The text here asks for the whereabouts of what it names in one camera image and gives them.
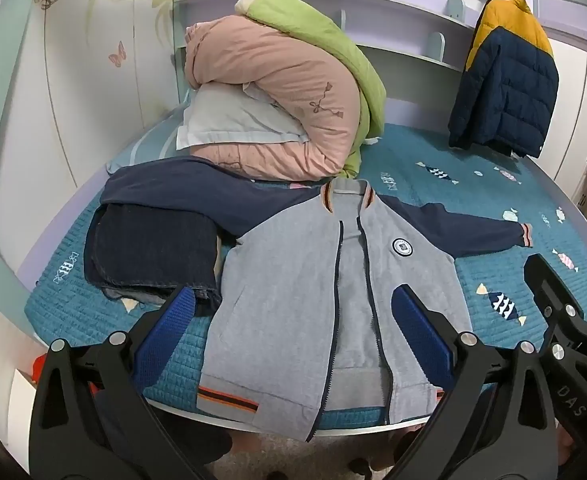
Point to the green quilt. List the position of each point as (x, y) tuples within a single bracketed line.
[(333, 45)]

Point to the red object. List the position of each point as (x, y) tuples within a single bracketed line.
[(39, 367)]

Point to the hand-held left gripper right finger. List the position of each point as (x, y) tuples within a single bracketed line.
[(418, 330)]

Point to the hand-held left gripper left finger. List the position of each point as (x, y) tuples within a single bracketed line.
[(166, 330)]

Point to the yellow and navy puffer jacket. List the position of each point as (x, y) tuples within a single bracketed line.
[(506, 85)]

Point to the teal quilted bedspread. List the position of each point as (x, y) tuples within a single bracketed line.
[(423, 195)]

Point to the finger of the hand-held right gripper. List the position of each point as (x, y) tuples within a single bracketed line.
[(548, 285)]

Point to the pink quilt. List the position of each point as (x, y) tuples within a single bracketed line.
[(283, 90)]

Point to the white curved headboard shelf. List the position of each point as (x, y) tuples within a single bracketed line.
[(403, 15)]

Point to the grey and navy zip jacket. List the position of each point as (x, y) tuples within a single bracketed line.
[(293, 285)]

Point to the light blue striped sheet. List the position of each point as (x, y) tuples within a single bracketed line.
[(148, 145)]

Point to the white pillow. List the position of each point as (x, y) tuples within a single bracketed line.
[(233, 120)]

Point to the folded dark blue jeans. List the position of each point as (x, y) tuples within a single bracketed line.
[(148, 250)]

